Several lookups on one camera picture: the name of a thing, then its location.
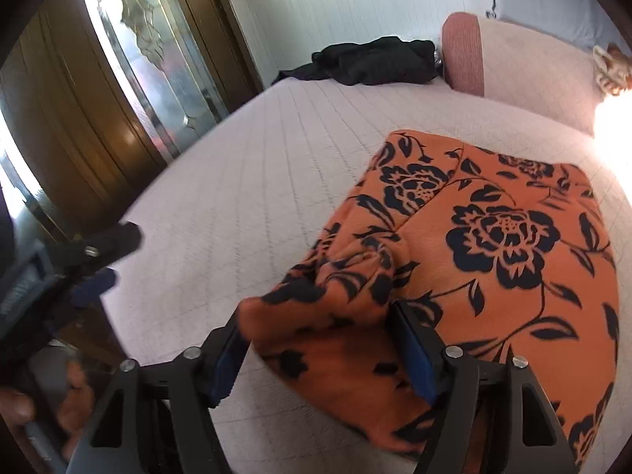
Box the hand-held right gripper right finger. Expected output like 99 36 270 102
392 300 579 474

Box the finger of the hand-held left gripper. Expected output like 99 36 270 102
69 267 120 308
52 221 143 270

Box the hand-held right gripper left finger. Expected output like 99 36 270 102
66 313 248 474

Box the orange floral garment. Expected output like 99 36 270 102
237 131 622 471

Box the person's left hand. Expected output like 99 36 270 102
0 358 100 455

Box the brown wardrobe with mirror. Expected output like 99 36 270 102
0 0 265 243

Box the pink quilted bed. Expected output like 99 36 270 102
109 24 632 474

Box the black cloth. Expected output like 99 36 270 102
273 36 440 88

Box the pink bolster pillow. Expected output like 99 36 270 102
441 11 602 138

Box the cream floral blanket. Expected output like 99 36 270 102
591 43 632 98

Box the grey-blue pillow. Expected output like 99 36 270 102
475 0 620 56

